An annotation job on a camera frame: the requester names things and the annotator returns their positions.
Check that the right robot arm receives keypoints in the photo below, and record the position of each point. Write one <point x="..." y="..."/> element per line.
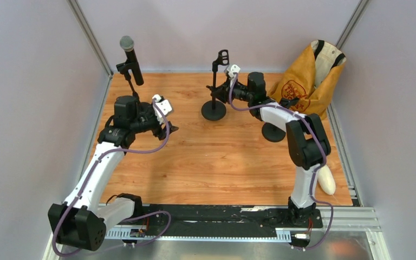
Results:
<point x="308" y="144"/>

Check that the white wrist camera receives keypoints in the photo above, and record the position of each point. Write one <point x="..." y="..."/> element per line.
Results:
<point x="161" y="106"/>
<point x="231" y="71"/>

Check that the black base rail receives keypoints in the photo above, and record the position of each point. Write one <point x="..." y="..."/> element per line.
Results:
<point x="217" y="223"/>

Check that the black microphone stand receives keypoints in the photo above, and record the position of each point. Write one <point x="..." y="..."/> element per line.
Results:
<point x="216" y="110"/>
<point x="272" y="133"/>
<point x="123" y="69"/>

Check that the brown paper bag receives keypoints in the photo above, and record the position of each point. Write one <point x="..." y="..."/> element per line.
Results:
<point x="312" y="78"/>

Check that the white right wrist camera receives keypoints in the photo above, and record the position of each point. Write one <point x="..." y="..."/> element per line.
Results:
<point x="231" y="71"/>

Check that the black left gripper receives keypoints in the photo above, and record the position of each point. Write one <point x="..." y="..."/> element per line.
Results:
<point x="159" y="132"/>

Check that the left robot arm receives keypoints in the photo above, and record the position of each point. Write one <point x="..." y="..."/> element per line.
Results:
<point x="78" y="223"/>

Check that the black grey-headed microphone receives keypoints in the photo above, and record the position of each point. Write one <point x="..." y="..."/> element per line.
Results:
<point x="127" y="44"/>

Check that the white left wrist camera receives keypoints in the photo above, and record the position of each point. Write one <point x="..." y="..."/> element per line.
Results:
<point x="161" y="106"/>

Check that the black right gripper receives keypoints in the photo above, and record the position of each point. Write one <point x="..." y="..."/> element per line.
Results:
<point x="222" y="92"/>

